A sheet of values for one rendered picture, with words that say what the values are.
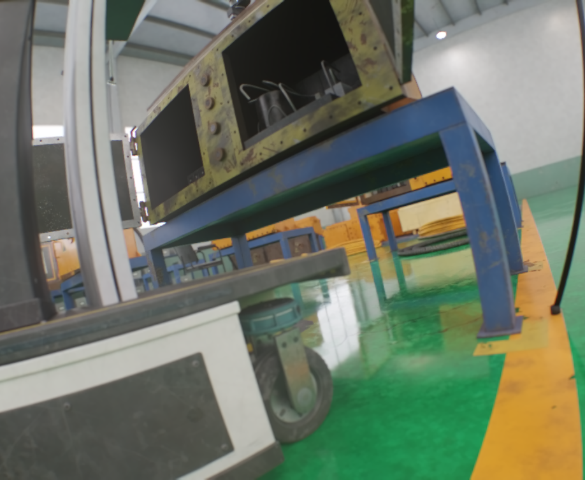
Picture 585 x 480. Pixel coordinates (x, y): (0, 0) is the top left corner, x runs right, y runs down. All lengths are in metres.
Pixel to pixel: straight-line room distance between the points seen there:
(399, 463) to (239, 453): 0.23
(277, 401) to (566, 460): 0.45
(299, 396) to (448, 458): 0.26
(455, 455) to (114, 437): 0.43
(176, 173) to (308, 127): 1.16
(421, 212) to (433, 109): 6.19
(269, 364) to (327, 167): 0.65
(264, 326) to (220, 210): 0.92
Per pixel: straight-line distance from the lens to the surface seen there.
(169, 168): 2.03
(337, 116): 0.99
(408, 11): 0.60
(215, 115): 1.39
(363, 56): 0.99
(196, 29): 13.40
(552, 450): 0.51
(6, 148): 0.49
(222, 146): 1.34
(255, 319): 0.53
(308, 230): 5.21
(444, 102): 0.90
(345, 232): 7.80
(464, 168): 0.87
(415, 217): 7.10
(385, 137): 0.94
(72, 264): 3.65
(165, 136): 2.11
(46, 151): 1.95
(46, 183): 1.89
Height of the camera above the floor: 0.33
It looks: 2 degrees up
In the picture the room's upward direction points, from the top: 14 degrees counter-clockwise
